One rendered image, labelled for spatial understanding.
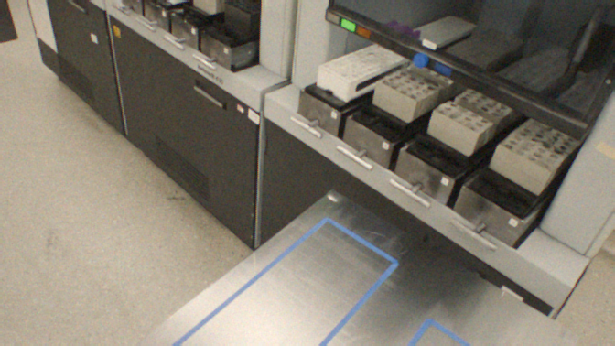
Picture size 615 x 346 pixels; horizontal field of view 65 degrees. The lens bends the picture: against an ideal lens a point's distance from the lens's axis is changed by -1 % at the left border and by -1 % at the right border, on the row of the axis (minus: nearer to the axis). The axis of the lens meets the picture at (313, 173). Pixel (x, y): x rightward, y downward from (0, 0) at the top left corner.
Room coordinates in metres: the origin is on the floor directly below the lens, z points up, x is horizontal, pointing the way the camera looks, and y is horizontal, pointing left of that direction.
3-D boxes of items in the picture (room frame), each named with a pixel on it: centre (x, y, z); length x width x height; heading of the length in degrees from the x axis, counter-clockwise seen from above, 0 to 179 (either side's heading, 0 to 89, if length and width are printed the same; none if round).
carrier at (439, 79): (1.08, -0.25, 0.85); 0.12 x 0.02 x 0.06; 51
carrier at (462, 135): (0.88, -0.28, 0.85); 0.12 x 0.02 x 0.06; 50
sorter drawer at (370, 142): (1.16, -0.31, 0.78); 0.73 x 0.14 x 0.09; 141
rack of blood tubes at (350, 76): (1.15, -0.11, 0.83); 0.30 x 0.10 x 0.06; 141
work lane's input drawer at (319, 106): (1.25, -0.19, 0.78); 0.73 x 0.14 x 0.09; 141
